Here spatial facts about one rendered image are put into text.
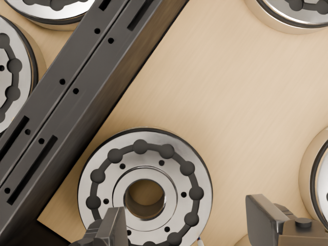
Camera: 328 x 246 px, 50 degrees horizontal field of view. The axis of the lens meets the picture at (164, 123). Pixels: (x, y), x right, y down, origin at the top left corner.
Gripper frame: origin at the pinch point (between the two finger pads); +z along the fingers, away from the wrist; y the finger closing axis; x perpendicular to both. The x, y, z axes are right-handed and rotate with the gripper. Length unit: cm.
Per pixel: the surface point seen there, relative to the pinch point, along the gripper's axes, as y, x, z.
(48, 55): -9.4, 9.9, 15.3
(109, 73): -3.3, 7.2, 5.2
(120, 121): -4.0, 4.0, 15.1
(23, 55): -10.2, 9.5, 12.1
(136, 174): -2.8, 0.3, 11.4
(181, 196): 0.3, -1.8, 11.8
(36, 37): -10.1, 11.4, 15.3
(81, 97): -4.9, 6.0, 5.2
